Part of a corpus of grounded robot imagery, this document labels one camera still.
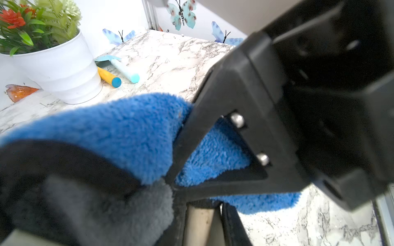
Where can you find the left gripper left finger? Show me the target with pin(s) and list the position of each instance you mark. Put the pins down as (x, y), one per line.
(174, 234)

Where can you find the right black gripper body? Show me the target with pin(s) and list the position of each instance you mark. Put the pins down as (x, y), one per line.
(338, 58)

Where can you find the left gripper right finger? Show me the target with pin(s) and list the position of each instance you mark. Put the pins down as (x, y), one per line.
(234, 232)

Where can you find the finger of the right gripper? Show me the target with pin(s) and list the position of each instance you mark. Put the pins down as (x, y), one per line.
(246, 88)

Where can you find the blue grey rag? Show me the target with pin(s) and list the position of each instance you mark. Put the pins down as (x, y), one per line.
(94, 176)

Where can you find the white pot with plant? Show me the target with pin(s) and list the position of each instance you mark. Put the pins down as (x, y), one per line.
(44, 41)

